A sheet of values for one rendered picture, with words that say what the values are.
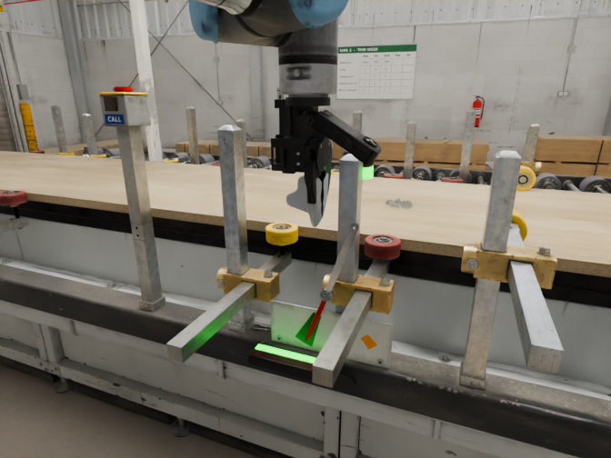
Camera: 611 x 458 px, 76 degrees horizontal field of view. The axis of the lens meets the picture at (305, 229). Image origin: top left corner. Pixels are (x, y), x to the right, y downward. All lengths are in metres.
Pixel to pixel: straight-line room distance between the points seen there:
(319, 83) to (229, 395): 1.14
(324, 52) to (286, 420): 1.14
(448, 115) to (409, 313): 6.91
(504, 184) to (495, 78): 7.21
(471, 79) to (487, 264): 7.18
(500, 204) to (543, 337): 0.25
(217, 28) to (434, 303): 0.75
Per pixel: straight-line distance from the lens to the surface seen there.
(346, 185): 0.71
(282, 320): 0.86
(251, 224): 1.06
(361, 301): 0.73
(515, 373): 1.05
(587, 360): 1.08
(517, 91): 7.93
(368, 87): 7.83
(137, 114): 0.95
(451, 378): 0.85
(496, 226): 0.70
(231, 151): 0.80
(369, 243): 0.87
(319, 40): 0.62
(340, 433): 1.33
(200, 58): 9.01
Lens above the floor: 1.21
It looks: 18 degrees down
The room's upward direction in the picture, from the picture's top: straight up
